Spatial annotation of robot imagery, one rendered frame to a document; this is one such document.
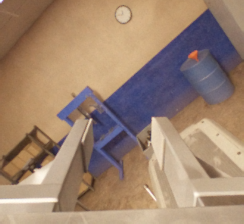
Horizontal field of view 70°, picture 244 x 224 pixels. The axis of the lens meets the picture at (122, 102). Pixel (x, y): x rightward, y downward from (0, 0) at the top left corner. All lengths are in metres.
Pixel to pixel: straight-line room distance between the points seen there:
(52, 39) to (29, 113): 1.71
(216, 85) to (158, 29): 1.53
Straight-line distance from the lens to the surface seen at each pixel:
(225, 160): 0.88
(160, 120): 0.15
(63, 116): 3.57
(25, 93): 4.30
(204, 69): 3.34
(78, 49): 3.78
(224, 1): 3.71
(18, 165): 4.72
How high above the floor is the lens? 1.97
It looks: 14 degrees down
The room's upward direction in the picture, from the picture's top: 44 degrees counter-clockwise
